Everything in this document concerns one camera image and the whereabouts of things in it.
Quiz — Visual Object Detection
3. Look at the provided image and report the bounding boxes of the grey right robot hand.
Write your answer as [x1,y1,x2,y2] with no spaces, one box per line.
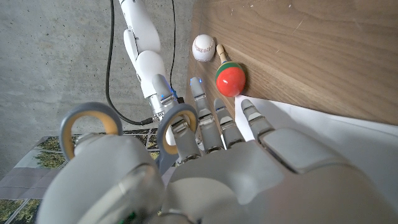
[148,93,167,124]

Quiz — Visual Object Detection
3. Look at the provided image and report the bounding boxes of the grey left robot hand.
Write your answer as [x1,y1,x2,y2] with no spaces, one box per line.
[35,73,398,224]

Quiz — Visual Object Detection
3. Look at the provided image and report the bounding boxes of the grey scissors with orange handles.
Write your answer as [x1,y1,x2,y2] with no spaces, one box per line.
[58,101,200,177]

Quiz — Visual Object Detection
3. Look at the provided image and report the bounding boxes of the white baseball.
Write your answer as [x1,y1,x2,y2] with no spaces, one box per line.
[192,33,216,62]

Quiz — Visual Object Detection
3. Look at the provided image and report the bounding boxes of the colourful wooden maraca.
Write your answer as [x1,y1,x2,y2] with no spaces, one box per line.
[215,43,246,98]

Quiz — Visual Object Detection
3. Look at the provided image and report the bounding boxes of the crumpled white paper sheet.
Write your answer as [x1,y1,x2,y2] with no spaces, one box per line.
[234,95,398,215]

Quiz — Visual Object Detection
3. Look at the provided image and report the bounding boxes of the printed window backdrop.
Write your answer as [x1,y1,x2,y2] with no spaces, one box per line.
[0,127,200,224]

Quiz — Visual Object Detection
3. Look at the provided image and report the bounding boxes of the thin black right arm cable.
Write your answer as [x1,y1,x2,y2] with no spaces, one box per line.
[169,0,177,91]

